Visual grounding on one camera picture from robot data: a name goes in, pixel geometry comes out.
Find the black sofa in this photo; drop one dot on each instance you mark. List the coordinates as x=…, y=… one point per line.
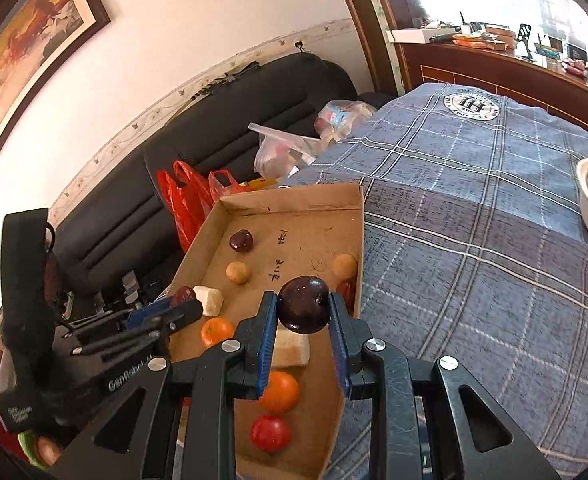
x=199, y=110

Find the red tomato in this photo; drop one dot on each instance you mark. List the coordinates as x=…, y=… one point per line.
x=270, y=433

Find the clear plastic bag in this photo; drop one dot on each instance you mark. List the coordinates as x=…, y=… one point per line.
x=341, y=117
x=279, y=152

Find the white flat box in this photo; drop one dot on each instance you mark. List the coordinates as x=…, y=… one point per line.
x=414, y=35

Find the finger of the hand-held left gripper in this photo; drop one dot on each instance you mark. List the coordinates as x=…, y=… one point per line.
x=144, y=315
x=174, y=320

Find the orange mandarin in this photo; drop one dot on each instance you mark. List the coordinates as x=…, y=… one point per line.
x=281, y=391
x=214, y=332

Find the white foam cube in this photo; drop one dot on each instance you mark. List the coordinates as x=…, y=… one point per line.
x=291, y=350
x=210, y=301

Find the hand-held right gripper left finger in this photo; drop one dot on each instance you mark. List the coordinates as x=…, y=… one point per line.
x=269, y=340

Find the black phone stand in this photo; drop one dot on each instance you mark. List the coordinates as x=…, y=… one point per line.
x=524, y=32

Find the framed horse painting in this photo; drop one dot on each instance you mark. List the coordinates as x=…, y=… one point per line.
x=24, y=35

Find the wooden counter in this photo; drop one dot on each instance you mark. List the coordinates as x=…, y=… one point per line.
x=474, y=65

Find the red plastic bag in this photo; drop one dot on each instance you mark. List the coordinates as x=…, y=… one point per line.
x=181, y=200
x=224, y=185

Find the dark purple plum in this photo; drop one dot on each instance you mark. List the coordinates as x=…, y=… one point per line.
x=304, y=305
x=241, y=241

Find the cardboard tray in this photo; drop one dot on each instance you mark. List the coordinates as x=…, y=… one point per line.
x=294, y=245

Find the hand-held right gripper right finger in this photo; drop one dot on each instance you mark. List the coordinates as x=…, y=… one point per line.
x=338, y=350

